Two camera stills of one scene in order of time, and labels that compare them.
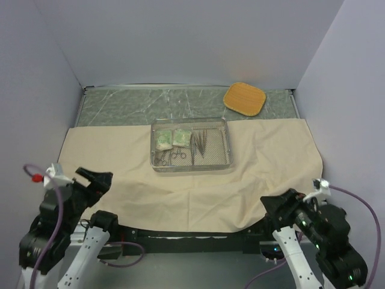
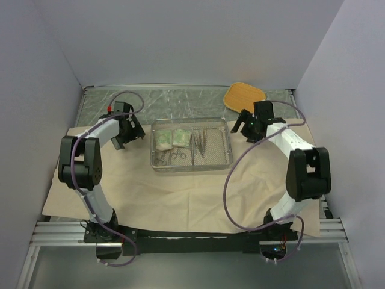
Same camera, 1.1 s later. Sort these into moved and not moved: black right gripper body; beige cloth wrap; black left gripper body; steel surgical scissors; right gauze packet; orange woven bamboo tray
Moved: black left gripper body; black right gripper body
Not moved: steel surgical scissors; orange woven bamboo tray; beige cloth wrap; right gauze packet
